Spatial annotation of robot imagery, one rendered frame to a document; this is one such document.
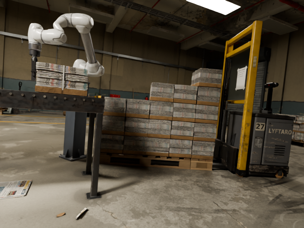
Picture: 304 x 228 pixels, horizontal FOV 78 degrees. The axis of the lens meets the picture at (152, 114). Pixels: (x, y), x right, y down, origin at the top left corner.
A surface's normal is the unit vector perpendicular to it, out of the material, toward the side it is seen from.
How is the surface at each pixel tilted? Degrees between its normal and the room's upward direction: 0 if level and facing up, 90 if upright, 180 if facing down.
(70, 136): 90
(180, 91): 90
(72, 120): 90
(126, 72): 90
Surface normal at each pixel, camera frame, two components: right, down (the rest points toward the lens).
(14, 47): 0.40, 0.08
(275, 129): 0.07, 0.06
